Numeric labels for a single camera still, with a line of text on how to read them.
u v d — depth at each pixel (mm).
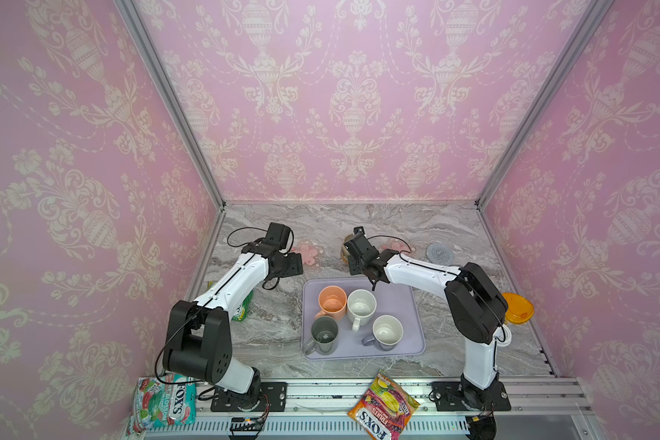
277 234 700
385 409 701
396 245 1097
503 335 521
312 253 1056
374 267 682
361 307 894
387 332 846
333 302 895
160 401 714
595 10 684
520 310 795
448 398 729
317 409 734
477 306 497
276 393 745
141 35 729
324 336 830
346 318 853
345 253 761
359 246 730
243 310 897
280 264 714
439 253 1040
